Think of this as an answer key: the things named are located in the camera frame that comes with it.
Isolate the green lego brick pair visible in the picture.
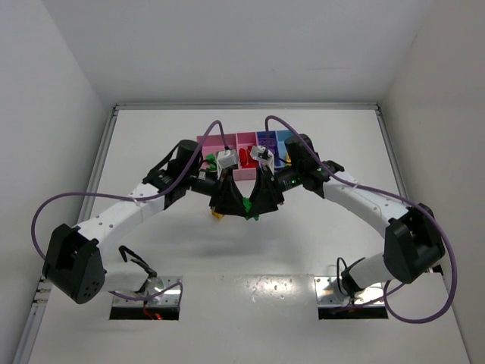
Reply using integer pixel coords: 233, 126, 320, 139
242, 197, 259, 221

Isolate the red green yellow lego stack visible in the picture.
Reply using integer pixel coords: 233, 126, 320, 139
211, 212, 225, 221

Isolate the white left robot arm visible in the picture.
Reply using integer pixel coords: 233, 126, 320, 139
42, 140, 239, 304

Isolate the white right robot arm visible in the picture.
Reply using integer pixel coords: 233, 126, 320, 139
249, 134, 445, 297

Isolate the small pink bin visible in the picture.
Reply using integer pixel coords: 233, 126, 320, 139
233, 132, 258, 180

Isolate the large pink bin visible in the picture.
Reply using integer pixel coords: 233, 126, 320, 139
202, 133, 237, 159

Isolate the light blue bin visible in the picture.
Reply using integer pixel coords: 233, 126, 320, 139
276, 130, 294, 168

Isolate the dark blue bin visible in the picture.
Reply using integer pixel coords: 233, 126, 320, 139
256, 131, 283, 169

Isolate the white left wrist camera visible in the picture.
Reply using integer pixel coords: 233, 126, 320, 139
216, 149, 239, 170

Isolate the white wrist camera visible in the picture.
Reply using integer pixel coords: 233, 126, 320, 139
250, 146, 275, 173
216, 149, 239, 170

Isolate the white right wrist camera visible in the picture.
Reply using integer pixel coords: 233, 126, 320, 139
250, 146, 275, 173

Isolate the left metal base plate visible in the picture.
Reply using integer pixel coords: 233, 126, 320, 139
109, 276, 183, 322

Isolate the metal base plate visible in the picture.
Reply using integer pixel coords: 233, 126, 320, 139
109, 276, 183, 322
314, 276, 388, 320

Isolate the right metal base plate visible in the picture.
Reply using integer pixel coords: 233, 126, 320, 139
314, 276, 388, 320

